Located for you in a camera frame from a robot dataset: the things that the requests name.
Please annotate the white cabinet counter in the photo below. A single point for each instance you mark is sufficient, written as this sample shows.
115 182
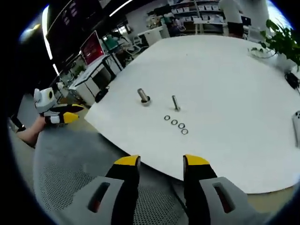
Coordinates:
154 34

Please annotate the green leafy plant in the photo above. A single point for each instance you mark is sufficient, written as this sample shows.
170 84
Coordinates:
283 42

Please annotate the white office chair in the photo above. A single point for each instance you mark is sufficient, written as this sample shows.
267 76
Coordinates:
138 44

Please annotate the white plant pot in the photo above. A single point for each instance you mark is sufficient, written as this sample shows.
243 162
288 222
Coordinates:
284 64

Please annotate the shelf with white bins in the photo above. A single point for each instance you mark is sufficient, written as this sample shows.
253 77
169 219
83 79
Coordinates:
201 9

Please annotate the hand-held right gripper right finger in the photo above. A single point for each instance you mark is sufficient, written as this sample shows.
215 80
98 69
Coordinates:
199 187

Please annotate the grey mesh office chair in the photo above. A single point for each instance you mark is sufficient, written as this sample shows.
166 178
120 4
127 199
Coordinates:
70 168

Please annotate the small threaded steel stud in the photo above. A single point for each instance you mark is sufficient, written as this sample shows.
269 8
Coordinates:
175 103

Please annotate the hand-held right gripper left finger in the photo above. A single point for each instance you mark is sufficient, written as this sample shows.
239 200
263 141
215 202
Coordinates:
122 187

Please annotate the white desk with black legs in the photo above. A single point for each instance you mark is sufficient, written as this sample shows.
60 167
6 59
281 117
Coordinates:
89 72

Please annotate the black power adapter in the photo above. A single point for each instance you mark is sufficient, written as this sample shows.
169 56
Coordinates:
293 79

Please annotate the monitor with red screen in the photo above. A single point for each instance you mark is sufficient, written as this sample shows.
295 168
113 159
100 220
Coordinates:
92 49

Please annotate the white handheld device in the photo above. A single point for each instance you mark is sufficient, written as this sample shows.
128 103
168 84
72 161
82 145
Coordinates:
296 131

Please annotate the large threaded steel stud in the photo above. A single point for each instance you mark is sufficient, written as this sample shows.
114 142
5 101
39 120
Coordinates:
142 95

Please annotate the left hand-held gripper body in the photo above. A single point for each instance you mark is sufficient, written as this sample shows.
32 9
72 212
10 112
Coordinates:
45 100

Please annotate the curved ceiling light strip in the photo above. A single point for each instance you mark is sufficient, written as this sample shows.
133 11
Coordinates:
47 35
122 8

